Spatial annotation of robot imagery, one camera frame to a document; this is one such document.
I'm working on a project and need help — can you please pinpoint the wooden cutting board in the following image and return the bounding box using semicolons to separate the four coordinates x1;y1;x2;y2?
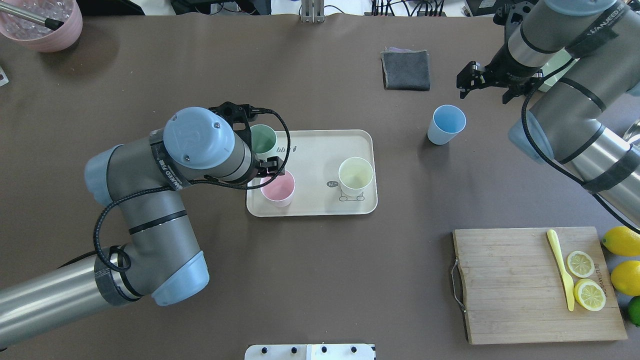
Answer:
452;227;627;346

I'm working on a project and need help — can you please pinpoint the grey folded cloth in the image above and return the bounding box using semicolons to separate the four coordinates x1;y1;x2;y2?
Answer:
381;47;431;91

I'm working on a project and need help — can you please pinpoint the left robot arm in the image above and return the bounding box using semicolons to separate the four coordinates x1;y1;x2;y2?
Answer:
0;102;288;349

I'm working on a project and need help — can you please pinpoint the cream tray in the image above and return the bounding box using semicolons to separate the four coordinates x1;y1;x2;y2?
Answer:
246;129;378;217

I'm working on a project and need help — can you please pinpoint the yellow plastic knife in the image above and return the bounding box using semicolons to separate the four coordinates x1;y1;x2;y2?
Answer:
546;228;576;312

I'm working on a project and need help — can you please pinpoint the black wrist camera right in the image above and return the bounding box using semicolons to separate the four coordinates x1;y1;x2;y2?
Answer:
493;0;538;28

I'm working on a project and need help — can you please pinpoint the pink bowl with ice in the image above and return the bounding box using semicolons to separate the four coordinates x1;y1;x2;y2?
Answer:
0;0;83;53

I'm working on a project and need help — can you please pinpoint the lemon half slice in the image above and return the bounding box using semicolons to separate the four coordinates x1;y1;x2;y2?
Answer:
566;250;595;279
573;278;607;312

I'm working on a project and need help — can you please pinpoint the whole lemon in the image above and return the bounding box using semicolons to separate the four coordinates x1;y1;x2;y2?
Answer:
610;260;640;297
601;226;640;257

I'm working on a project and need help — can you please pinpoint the cream yellow cup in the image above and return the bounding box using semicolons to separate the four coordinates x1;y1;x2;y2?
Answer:
338;157;375;198

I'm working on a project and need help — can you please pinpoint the blue cup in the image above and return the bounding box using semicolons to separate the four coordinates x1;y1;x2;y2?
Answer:
427;104;467;145

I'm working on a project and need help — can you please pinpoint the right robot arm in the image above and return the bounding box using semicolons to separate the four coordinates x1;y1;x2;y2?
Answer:
456;0;640;228

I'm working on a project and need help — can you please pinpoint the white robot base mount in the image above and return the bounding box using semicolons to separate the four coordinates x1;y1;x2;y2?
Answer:
244;342;377;360

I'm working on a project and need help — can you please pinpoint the green lime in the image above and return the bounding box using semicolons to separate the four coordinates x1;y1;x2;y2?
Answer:
627;296;640;328

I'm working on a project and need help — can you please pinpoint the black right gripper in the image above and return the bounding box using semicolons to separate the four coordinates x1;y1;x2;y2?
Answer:
455;59;521;100

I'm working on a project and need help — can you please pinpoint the metal muddler in bowl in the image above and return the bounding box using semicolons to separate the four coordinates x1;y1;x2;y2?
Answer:
0;2;65;31

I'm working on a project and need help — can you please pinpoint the pink cup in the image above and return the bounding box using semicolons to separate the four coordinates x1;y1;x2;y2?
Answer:
260;170;297;208

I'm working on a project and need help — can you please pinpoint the mint green cup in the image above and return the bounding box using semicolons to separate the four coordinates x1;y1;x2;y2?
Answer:
250;124;278;161

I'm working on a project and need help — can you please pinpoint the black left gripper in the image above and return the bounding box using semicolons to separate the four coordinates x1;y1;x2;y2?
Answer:
245;152;285;182

